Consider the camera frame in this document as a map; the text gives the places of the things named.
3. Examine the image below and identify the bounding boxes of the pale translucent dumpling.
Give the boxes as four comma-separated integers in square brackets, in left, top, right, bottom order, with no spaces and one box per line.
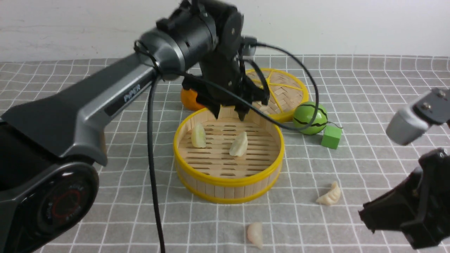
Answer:
[229,131,249,157]

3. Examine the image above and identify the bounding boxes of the bamboo steamer tray yellow rim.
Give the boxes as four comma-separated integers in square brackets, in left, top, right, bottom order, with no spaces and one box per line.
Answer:
[173,107,285,205]

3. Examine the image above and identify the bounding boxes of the orange toy pear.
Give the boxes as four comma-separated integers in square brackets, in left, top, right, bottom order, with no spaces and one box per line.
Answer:
[180,88,204,111]

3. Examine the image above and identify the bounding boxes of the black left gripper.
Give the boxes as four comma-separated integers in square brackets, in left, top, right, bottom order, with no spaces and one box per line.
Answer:
[182,45,270,122]

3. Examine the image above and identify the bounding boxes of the grey checked tablecloth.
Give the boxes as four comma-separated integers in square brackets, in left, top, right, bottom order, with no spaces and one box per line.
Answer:
[0,54,450,253]

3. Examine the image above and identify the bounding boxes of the white dumpling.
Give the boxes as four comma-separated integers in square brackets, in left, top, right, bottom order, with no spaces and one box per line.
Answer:
[246,222,263,249]

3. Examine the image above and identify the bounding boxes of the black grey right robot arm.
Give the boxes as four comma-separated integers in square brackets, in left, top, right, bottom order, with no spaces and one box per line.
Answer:
[359,88,450,249]

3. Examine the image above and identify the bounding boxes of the cream dumpling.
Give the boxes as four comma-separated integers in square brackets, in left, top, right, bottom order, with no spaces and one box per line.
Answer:
[316,181,342,206]

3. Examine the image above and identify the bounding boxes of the woven bamboo steamer lid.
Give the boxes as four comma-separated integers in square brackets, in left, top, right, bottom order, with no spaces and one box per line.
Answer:
[253,68,309,123]

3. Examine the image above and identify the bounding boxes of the green foam cube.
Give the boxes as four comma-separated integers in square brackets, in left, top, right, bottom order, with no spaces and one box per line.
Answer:
[320,125,343,150]

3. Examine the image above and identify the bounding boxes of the green toy watermelon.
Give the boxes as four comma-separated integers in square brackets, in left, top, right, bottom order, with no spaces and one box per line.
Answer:
[292,101,328,135]

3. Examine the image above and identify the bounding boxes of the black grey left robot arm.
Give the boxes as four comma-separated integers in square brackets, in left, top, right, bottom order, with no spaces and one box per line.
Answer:
[1,0,269,253]

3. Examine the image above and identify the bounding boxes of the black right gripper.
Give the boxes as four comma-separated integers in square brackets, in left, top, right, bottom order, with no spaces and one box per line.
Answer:
[359,148,450,249]

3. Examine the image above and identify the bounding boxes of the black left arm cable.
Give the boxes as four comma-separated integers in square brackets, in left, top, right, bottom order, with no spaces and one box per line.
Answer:
[134,40,320,253]

